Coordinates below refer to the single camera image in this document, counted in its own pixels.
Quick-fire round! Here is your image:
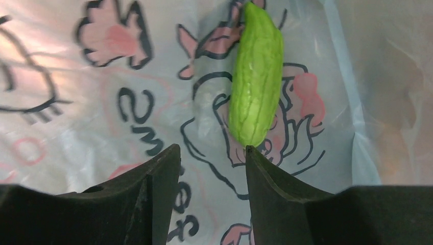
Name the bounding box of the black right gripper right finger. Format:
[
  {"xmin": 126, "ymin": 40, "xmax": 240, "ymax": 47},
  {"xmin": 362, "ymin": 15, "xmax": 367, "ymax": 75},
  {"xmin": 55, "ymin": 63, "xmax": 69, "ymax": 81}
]
[{"xmin": 246, "ymin": 146, "xmax": 432, "ymax": 244}]

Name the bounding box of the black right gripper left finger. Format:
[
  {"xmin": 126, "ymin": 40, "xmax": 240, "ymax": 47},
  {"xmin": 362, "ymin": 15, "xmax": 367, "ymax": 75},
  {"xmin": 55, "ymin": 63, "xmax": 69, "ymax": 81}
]
[{"xmin": 1, "ymin": 144, "xmax": 181, "ymax": 244}]

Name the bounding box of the light blue cartoon plastic bag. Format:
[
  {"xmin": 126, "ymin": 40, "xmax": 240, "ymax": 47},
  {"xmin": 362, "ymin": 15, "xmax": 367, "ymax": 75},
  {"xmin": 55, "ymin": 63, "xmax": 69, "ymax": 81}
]
[{"xmin": 1, "ymin": 1, "xmax": 432, "ymax": 244}]

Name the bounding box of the green cucumber toy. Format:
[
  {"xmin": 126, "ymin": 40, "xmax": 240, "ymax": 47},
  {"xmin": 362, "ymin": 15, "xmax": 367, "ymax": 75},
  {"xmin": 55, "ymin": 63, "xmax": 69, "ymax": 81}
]
[{"xmin": 228, "ymin": 2, "xmax": 284, "ymax": 147}]

